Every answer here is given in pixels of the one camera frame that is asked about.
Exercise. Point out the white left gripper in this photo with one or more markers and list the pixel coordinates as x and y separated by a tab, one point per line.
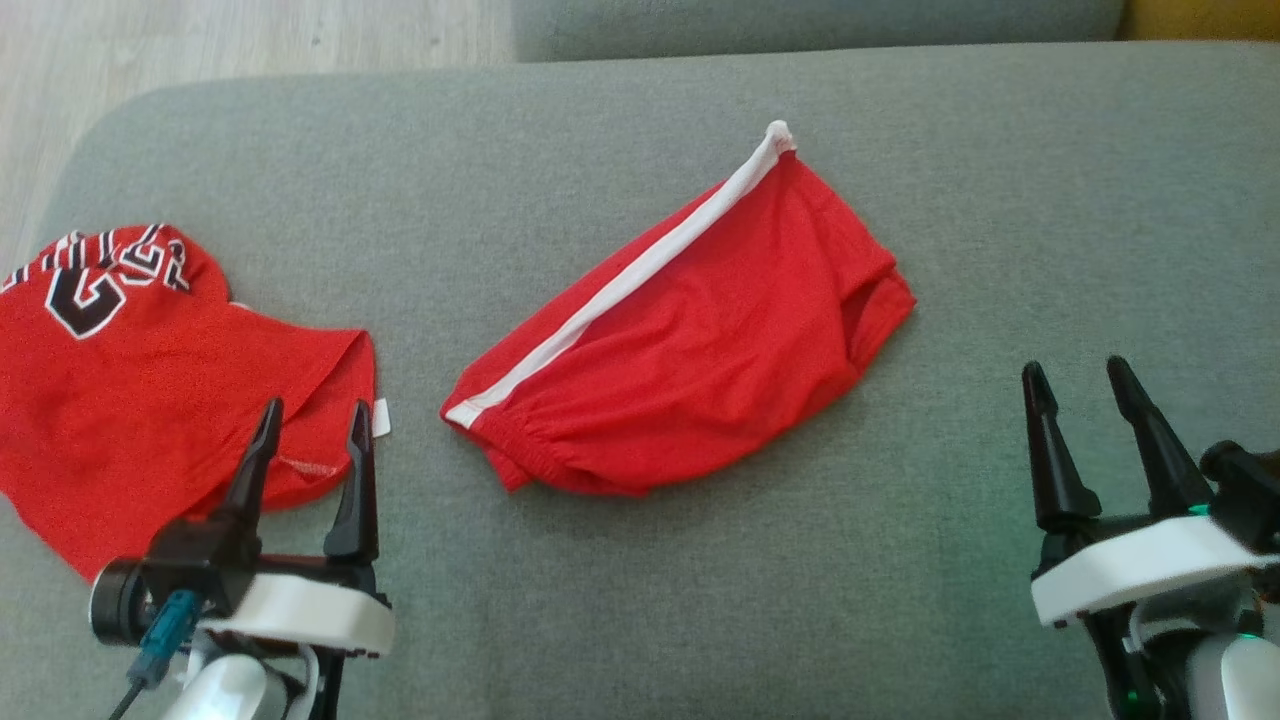
300	615

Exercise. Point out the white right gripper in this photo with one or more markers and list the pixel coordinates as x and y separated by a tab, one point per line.
1140	570

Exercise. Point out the red basketball jersey number 23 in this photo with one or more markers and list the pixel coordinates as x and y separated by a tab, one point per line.
150	400

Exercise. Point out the red shorts white side stripe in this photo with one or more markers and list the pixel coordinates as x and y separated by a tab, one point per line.
700	340

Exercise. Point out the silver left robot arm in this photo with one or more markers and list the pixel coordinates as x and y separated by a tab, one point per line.
225	690

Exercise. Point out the grey fabric sofa seat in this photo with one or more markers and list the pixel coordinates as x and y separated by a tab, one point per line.
700	580

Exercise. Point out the yellow panel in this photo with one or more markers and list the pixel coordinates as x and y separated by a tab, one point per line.
1200	15

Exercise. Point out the grey sofa back cushion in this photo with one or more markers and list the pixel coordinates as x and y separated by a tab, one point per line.
800	25

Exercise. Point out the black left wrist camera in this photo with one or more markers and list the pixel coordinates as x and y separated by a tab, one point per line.
190	565

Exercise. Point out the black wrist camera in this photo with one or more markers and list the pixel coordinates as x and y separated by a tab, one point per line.
1250	495
190	565

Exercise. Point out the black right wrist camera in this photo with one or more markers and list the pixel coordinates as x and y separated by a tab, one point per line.
1250	495

